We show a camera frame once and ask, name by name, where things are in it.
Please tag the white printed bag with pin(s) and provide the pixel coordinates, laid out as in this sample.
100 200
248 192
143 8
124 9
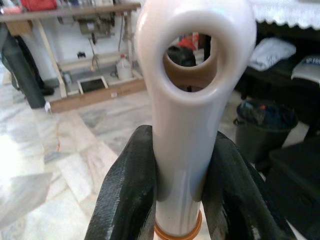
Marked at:
308 68

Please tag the black storage box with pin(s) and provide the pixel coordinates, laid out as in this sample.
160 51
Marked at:
297 190

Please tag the wooden workbench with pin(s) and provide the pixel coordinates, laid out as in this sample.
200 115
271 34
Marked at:
100 95

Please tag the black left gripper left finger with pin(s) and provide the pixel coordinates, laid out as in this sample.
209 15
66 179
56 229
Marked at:
125 190

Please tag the white folded cloth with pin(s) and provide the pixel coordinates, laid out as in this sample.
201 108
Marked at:
271 53

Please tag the white lace cloth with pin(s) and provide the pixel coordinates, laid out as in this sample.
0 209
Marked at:
287 12

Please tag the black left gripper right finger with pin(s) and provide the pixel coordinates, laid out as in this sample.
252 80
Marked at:
237 200

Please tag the white plastic jug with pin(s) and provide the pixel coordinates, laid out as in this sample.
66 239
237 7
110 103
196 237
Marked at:
123 68

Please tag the black plastic bucket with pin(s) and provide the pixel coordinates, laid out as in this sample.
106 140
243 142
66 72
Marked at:
260 140

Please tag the dark green rolled bag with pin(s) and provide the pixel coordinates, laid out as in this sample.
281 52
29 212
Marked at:
22 72

